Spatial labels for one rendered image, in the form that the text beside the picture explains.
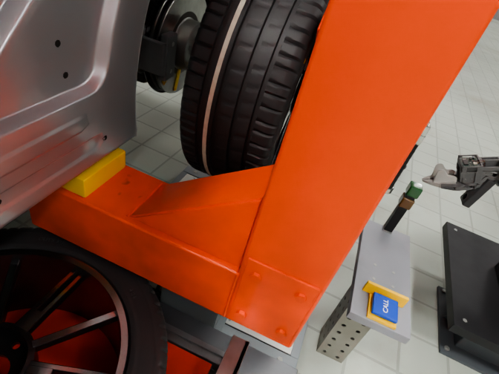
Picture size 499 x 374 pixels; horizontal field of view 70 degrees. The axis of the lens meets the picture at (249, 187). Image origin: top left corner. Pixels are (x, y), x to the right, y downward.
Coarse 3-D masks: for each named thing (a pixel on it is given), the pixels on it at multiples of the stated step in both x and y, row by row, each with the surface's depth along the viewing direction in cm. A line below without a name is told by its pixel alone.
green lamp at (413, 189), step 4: (408, 184) 116; (412, 184) 114; (416, 184) 114; (420, 184) 115; (408, 188) 114; (412, 188) 113; (416, 188) 113; (420, 188) 113; (408, 192) 114; (412, 192) 114; (416, 192) 113; (420, 192) 113; (408, 196) 115; (412, 196) 114; (416, 196) 114
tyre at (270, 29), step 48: (240, 0) 72; (288, 0) 71; (192, 48) 75; (240, 48) 72; (288, 48) 70; (192, 96) 78; (240, 96) 75; (288, 96) 73; (192, 144) 87; (240, 144) 81
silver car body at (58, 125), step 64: (0, 0) 47; (64, 0) 53; (128, 0) 63; (0, 64) 48; (64, 64) 58; (128, 64) 70; (0, 128) 50; (64, 128) 60; (128, 128) 80; (0, 192) 53
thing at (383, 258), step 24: (360, 240) 120; (384, 240) 122; (408, 240) 125; (360, 264) 110; (384, 264) 113; (408, 264) 115; (360, 288) 103; (408, 288) 107; (360, 312) 96; (408, 312) 100; (408, 336) 94
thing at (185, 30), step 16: (176, 0) 97; (192, 0) 105; (160, 16) 96; (176, 16) 100; (192, 16) 109; (160, 32) 96; (176, 32) 103; (192, 32) 103; (176, 48) 104; (176, 64) 109; (160, 80) 106
